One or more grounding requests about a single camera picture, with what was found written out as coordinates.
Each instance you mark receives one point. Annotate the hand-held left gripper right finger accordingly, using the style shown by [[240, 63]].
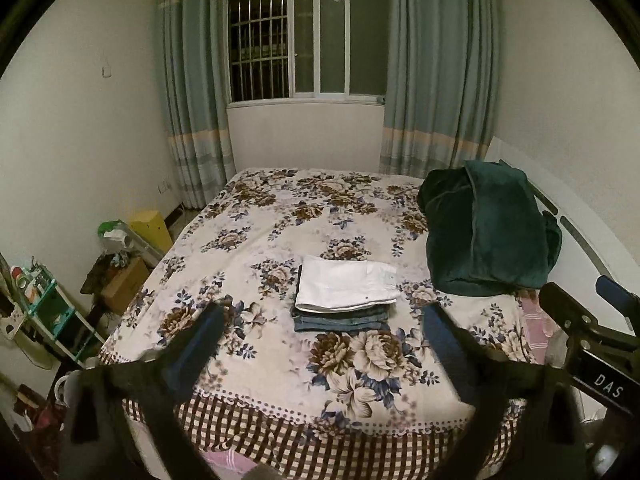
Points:
[[450, 355]]

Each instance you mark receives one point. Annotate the dark green blanket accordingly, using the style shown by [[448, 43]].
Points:
[[445, 240]]

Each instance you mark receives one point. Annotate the teal striped curtain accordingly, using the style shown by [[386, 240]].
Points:
[[440, 70], [195, 85]]

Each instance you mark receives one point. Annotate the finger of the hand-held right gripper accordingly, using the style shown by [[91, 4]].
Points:
[[565, 310], [620, 294]]

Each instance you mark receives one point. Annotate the white mug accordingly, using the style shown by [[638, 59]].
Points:
[[64, 391]]

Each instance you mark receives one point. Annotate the wall switch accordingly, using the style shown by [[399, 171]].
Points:
[[105, 71]]

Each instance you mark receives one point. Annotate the window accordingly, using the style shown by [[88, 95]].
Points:
[[330, 35]]

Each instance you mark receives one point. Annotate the dark folded jeans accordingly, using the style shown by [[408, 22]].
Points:
[[300, 285]]

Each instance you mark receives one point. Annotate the metal window grill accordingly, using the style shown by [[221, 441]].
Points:
[[259, 45]]

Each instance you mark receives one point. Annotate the white bed headboard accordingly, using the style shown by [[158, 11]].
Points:
[[575, 240]]

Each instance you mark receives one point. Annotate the cardboard box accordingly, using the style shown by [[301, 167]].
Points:
[[127, 285]]

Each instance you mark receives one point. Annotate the dark green pillow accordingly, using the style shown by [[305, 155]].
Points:
[[505, 220]]

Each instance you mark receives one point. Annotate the white pants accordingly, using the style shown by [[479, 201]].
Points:
[[340, 285]]

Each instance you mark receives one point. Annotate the red patterned bag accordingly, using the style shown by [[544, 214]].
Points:
[[40, 415]]

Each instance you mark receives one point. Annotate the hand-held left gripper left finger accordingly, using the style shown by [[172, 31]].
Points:
[[200, 345]]

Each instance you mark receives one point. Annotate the floral bedsheet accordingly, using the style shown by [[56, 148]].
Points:
[[280, 390]]

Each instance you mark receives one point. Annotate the blue folded jeans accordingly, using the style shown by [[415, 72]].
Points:
[[340, 326]]

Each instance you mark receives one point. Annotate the pink striped sheet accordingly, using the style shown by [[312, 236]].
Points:
[[535, 320]]

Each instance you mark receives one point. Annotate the green plastic bag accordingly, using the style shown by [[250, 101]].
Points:
[[112, 229]]

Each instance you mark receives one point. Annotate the green and white shelf rack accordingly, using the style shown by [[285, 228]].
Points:
[[50, 305]]

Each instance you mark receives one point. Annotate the yellow box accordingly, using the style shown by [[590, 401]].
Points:
[[150, 230]]

